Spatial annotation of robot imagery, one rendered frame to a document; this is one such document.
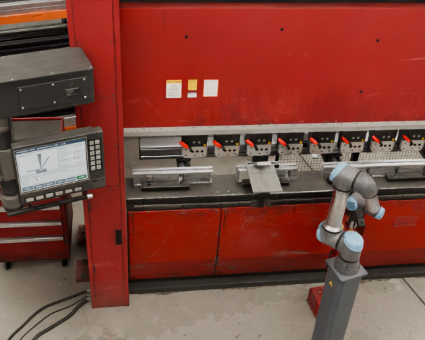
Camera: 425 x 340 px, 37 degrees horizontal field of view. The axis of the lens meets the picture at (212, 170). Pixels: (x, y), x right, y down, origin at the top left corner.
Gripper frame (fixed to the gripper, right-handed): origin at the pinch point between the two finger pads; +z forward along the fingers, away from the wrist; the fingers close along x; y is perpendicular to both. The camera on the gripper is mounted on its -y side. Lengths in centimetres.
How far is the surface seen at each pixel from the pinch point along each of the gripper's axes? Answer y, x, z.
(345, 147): 36, -3, -36
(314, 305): -5, 14, 70
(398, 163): 32, -43, -20
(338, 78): 42, 11, -85
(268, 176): 33, 48, -23
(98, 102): 42, 149, -84
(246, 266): 29, 53, 58
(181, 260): 34, 99, 46
